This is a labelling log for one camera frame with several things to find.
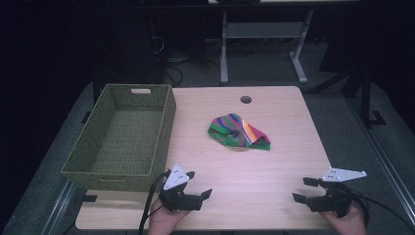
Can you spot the person's right hand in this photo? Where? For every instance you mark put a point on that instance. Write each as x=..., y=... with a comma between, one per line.
x=350, y=225

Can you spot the colourful striped knit garment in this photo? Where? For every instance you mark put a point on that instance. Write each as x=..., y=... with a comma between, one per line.
x=233, y=132

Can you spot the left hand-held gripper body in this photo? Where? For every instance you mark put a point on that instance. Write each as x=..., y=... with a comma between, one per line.
x=177, y=197

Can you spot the dark computer tower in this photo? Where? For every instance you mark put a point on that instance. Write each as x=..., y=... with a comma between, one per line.
x=137, y=49

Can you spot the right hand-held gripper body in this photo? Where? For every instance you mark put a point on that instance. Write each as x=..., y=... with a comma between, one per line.
x=334, y=200

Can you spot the person's left hand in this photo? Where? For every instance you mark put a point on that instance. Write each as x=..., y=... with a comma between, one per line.
x=163, y=220

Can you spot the grey metal desk frame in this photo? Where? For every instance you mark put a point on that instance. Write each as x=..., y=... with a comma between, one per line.
x=261, y=30

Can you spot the black metal stand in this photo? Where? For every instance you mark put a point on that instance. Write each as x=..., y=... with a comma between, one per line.
x=366, y=98

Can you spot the green woven basket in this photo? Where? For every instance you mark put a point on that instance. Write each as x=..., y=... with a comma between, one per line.
x=130, y=130

